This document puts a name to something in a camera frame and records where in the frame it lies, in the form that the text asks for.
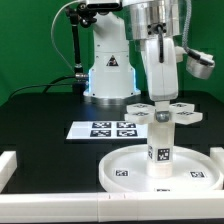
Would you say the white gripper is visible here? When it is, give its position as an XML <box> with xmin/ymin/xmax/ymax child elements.
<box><xmin>141</xmin><ymin>37</ymin><xmax>178</xmax><ymax>123</ymax></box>

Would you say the white cross-shaped table base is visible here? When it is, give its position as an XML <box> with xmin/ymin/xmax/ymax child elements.
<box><xmin>124</xmin><ymin>102</ymin><xmax>203</xmax><ymax>125</ymax></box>

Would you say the white round table top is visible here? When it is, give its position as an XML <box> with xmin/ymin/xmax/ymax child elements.
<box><xmin>99</xmin><ymin>144</ymin><xmax>224</xmax><ymax>192</ymax></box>

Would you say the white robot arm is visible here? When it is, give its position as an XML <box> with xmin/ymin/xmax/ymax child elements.
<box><xmin>86</xmin><ymin>0</ymin><xmax>180</xmax><ymax>122</ymax></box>

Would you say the white right barrier block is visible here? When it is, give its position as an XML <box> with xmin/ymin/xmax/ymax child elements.
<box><xmin>210</xmin><ymin>147</ymin><xmax>224</xmax><ymax>174</ymax></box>

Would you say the white barrier block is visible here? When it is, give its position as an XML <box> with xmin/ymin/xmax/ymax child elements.
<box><xmin>0</xmin><ymin>151</ymin><xmax>17</xmax><ymax>193</ymax></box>
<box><xmin>210</xmin><ymin>147</ymin><xmax>224</xmax><ymax>174</ymax></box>

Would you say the white marker sheet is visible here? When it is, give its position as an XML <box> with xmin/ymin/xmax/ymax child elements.
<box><xmin>66</xmin><ymin>121</ymin><xmax>147</xmax><ymax>140</ymax></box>

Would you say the white left barrier block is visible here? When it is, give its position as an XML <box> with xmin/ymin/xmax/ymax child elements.
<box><xmin>0</xmin><ymin>151</ymin><xmax>17</xmax><ymax>193</ymax></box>

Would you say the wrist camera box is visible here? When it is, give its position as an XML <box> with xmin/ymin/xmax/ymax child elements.
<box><xmin>186</xmin><ymin>49</ymin><xmax>215</xmax><ymax>80</ymax></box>

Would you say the black cable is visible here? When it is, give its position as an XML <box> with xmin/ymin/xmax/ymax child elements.
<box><xmin>7</xmin><ymin>75</ymin><xmax>78</xmax><ymax>99</ymax></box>

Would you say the grey cable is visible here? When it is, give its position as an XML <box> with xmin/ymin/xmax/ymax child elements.
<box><xmin>50</xmin><ymin>0</ymin><xmax>83</xmax><ymax>75</ymax></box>

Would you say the black camera stand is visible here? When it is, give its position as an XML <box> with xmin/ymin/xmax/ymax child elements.
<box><xmin>66</xmin><ymin>3</ymin><xmax>96</xmax><ymax>95</ymax></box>

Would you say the white front barrier rail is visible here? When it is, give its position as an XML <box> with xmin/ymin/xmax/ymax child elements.
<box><xmin>0</xmin><ymin>190</ymin><xmax>224</xmax><ymax>223</ymax></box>

